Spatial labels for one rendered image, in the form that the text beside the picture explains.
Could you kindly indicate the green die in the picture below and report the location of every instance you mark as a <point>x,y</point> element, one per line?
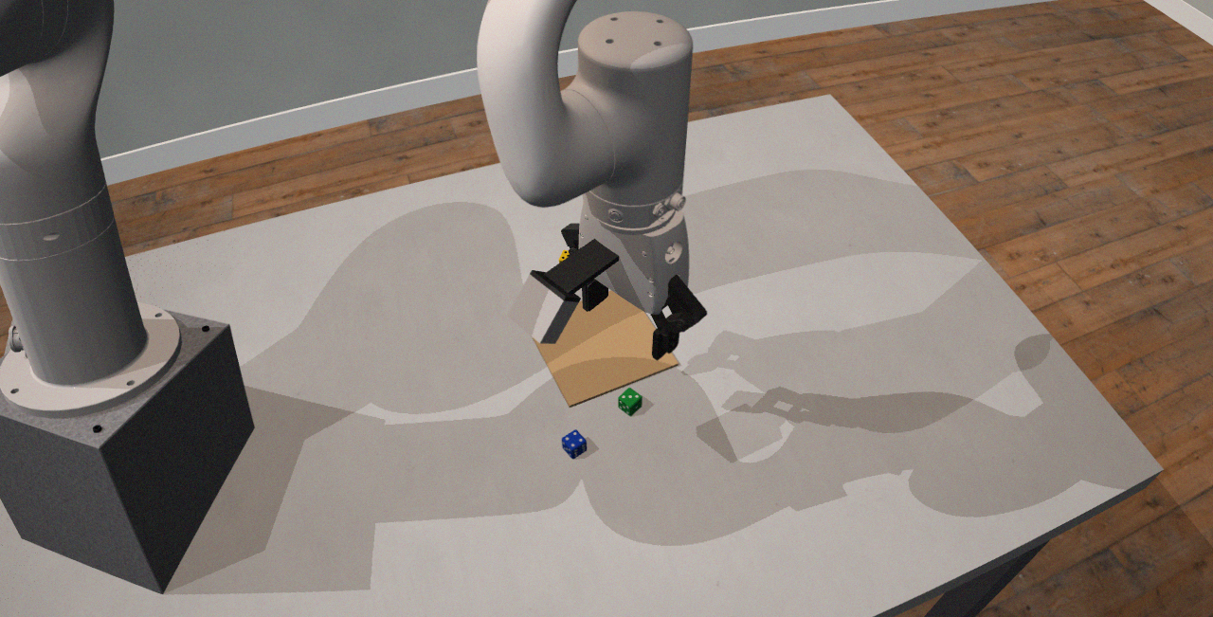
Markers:
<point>630,401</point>

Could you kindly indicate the blue die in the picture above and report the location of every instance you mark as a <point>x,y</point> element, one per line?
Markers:
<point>574,444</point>

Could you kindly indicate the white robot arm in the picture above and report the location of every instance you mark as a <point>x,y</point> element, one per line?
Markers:
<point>617,136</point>

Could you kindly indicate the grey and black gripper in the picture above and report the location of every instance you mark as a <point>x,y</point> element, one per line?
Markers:
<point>653,265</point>

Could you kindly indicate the tan square mat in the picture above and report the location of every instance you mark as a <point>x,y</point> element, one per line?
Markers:
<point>603,350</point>

